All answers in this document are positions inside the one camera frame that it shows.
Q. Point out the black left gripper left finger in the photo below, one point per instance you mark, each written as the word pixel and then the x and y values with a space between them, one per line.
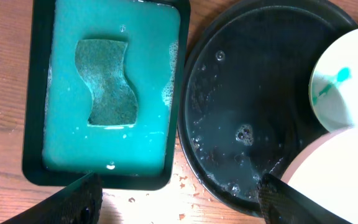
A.
pixel 78 203

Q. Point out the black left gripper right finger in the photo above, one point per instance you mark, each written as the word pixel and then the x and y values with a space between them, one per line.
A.
pixel 282 204

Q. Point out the white plate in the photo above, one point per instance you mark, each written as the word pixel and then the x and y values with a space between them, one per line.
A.
pixel 326 171

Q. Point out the mint green plate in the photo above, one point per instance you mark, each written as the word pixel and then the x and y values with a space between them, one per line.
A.
pixel 333 87

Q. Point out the green scrubbing sponge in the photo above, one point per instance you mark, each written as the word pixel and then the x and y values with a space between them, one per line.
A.
pixel 100 64

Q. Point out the round black tray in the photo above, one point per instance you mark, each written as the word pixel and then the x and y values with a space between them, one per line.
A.
pixel 245 109

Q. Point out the rectangular black water tray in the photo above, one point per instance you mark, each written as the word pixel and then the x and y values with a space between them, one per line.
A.
pixel 59 144

